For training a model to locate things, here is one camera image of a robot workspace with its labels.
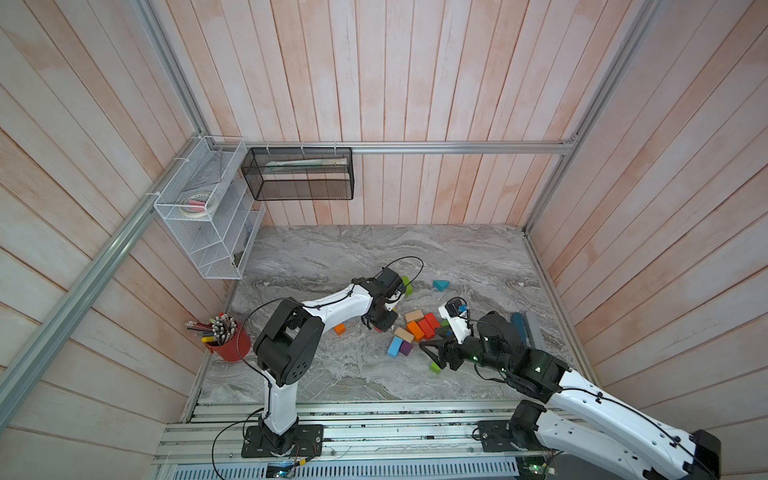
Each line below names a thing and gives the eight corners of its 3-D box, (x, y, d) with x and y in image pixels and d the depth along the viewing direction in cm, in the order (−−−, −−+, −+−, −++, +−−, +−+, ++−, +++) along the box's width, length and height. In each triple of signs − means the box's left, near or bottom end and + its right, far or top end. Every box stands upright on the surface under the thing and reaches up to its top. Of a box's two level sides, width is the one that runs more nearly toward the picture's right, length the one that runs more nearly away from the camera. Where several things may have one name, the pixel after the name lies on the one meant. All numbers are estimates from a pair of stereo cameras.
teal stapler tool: (521, 345, 92) (523, 343, 90) (511, 315, 98) (513, 312, 97) (529, 345, 92) (531, 343, 90) (518, 315, 98) (521, 312, 97)
